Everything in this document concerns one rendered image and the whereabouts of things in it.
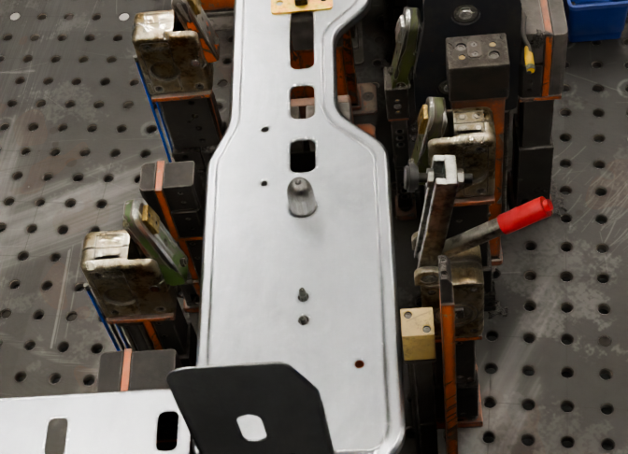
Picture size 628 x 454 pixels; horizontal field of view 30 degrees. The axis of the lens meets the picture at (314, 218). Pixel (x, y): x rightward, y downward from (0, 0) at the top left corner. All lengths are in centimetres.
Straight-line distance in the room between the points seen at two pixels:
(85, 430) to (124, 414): 4
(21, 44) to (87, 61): 13
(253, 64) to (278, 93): 6
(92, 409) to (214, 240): 24
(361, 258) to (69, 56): 87
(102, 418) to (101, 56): 89
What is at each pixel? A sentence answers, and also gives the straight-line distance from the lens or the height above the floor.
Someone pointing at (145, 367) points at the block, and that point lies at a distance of 133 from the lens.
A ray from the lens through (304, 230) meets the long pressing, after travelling 136.
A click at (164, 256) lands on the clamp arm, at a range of 132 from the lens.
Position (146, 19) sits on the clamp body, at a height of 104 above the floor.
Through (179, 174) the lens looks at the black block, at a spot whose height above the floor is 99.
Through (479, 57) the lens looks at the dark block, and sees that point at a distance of 136.
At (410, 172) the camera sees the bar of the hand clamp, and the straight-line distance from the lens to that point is 113.
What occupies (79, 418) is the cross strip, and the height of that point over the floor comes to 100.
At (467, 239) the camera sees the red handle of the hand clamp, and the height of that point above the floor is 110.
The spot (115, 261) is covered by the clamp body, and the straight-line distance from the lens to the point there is 133.
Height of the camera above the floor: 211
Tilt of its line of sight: 54 degrees down
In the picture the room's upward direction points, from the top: 11 degrees counter-clockwise
